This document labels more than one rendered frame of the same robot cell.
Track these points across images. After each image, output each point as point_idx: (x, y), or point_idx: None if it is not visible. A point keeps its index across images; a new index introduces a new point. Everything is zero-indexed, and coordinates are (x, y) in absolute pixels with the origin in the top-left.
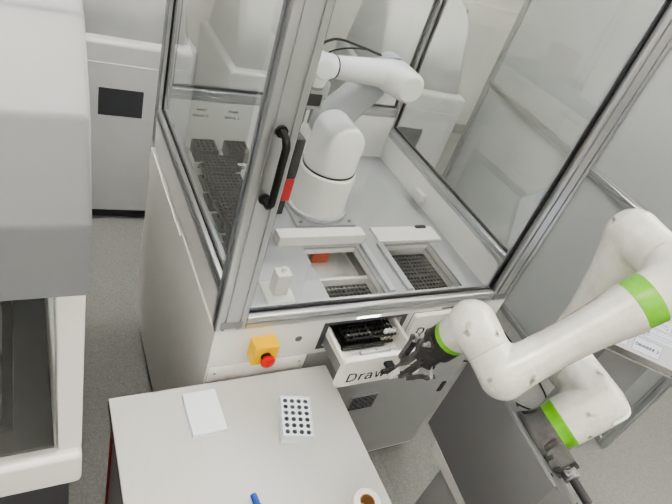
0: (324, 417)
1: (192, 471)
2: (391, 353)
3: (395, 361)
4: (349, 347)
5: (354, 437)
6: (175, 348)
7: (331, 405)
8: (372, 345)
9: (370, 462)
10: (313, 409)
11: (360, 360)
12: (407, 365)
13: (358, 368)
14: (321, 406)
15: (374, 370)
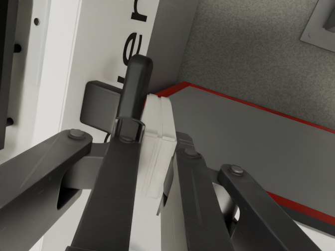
0: (160, 230)
1: None
2: (52, 86)
3: (99, 53)
4: (3, 127)
5: (238, 215)
6: None
7: (143, 195)
8: (23, 10)
9: (315, 236)
10: (133, 234)
11: (38, 243)
12: (144, 141)
13: (72, 212)
14: (134, 215)
15: (102, 131)
